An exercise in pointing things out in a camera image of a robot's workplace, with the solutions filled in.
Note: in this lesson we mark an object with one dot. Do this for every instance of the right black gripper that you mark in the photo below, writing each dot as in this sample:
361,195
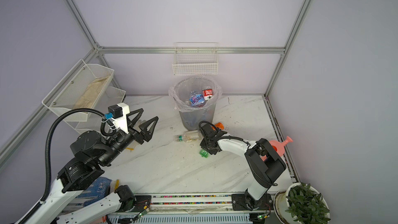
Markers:
202,145

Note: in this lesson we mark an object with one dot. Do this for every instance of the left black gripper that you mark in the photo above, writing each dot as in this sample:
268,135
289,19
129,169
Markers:
147,135

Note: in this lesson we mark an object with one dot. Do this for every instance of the green Sprite bottle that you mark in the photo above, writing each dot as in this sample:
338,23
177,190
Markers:
204,153

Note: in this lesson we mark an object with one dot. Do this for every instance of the orange label juice bottle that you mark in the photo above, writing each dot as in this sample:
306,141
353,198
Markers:
219,125

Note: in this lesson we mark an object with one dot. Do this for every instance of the clear green cap bottle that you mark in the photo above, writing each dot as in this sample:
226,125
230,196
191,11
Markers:
189,136

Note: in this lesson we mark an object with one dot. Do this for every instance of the large crushed blue label bottle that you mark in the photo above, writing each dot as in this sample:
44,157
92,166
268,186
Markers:
196,100

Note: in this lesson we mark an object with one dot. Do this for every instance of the red label clear bottle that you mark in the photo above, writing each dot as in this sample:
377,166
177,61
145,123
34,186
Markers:
208,94

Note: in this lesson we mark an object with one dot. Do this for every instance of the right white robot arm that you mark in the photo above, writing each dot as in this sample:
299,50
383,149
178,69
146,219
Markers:
265,164

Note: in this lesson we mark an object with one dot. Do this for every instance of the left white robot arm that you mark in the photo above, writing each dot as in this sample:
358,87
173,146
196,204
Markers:
93,150

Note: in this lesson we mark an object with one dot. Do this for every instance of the grey mesh waste bin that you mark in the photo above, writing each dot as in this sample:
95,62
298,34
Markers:
191,120

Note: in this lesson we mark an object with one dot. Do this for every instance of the clear plastic bin liner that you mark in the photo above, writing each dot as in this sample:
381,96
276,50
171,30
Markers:
181,91

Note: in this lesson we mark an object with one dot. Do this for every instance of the white mesh lower shelf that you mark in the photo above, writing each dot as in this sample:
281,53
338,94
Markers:
111,96

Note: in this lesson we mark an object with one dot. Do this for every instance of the white mesh shelf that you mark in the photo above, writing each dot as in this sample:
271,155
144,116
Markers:
64,96
111,96

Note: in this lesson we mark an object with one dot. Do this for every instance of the blue dotted work glove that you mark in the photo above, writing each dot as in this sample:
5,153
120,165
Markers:
98,190

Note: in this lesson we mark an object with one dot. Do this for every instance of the pink spray bottle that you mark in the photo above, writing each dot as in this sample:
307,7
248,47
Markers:
280,147

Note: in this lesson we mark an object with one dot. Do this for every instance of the white mesh upper shelf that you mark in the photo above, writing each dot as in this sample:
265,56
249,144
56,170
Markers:
64,96

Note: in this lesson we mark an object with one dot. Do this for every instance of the potted green plant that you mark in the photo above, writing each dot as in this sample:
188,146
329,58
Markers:
301,204

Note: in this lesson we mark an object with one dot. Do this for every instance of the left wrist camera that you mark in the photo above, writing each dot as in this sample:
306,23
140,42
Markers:
117,114

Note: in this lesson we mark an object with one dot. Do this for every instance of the white wire wall basket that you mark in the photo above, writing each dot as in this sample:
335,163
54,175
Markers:
191,59

